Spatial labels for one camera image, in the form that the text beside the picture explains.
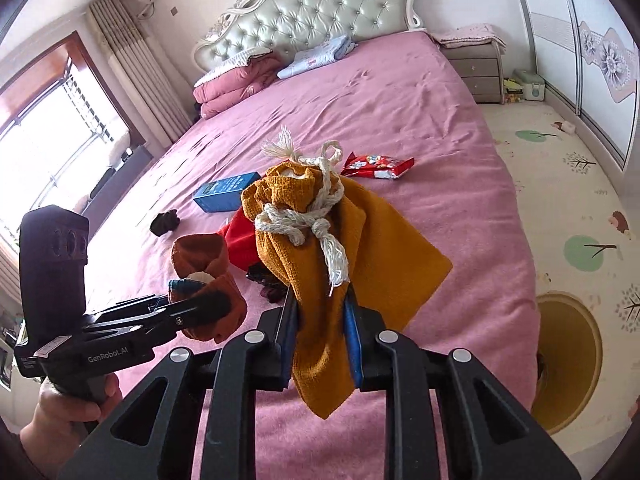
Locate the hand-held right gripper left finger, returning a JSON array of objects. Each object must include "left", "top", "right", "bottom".
[{"left": 60, "top": 285, "right": 301, "bottom": 480}]

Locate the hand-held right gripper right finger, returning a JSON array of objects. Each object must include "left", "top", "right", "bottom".
[{"left": 344, "top": 294, "right": 581, "bottom": 480}]

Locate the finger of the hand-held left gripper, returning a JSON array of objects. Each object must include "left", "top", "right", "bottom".
[
  {"left": 125, "top": 291, "right": 232, "bottom": 343},
  {"left": 92, "top": 280, "right": 206, "bottom": 317}
]

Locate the brown knitted pouch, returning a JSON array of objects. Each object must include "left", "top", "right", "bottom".
[{"left": 170, "top": 234, "right": 247, "bottom": 345}]

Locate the red snack packet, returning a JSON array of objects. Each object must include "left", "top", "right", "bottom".
[{"left": 217, "top": 208, "right": 261, "bottom": 278}]

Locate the mustard yellow drawstring bag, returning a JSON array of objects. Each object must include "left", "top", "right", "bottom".
[{"left": 240, "top": 140, "right": 453, "bottom": 420}]

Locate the blue cardboard box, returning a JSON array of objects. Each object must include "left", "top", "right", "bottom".
[{"left": 193, "top": 171, "right": 262, "bottom": 212}]

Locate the red snack wrapper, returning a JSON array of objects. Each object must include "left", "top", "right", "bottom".
[{"left": 340, "top": 151, "right": 416, "bottom": 181}]

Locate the yellow round bin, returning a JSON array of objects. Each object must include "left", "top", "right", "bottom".
[{"left": 532, "top": 292, "right": 603, "bottom": 435}]

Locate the person's left forearm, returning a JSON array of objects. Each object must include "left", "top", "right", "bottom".
[{"left": 0, "top": 417, "right": 66, "bottom": 480}]

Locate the person's left hand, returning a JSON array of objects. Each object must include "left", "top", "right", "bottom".
[{"left": 20, "top": 372, "right": 122, "bottom": 461}]

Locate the dark patterned cloth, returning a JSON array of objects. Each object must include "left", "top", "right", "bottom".
[{"left": 246, "top": 265, "right": 291, "bottom": 305}]

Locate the small black cloth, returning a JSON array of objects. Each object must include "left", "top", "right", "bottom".
[{"left": 151, "top": 208, "right": 181, "bottom": 237}]

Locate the dark window bench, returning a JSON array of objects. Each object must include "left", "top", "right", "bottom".
[{"left": 80, "top": 145, "right": 153, "bottom": 226}]

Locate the folded pink quilt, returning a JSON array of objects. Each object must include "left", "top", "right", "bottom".
[{"left": 192, "top": 51, "right": 283, "bottom": 121}]

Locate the beige pleated curtain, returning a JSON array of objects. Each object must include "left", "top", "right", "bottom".
[{"left": 87, "top": 0, "right": 193, "bottom": 148}]

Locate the bed with pink sheet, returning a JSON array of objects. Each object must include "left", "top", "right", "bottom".
[{"left": 80, "top": 30, "right": 543, "bottom": 480}]

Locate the cream printed play mat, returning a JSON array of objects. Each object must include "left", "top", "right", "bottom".
[{"left": 480, "top": 95, "right": 640, "bottom": 461}]

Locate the light blue folded blanket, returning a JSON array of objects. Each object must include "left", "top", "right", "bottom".
[{"left": 276, "top": 35, "right": 358, "bottom": 80}]

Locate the grey nightstand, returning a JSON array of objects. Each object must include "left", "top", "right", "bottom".
[{"left": 446, "top": 40, "right": 505, "bottom": 105}]

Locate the tufted grey-green headboard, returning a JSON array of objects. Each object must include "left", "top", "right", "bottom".
[{"left": 192, "top": 0, "right": 426, "bottom": 75}]

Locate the green and white storage box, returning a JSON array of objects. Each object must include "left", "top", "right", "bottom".
[{"left": 512, "top": 69, "right": 546, "bottom": 101}]

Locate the pink folded cloth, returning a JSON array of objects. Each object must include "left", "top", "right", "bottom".
[{"left": 430, "top": 24, "right": 508, "bottom": 51}]

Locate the white floral sliding wardrobe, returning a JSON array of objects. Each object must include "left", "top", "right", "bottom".
[{"left": 507, "top": 0, "right": 640, "bottom": 171}]

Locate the window with brown frame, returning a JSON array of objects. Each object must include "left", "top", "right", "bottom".
[{"left": 0, "top": 30, "right": 146, "bottom": 261}]

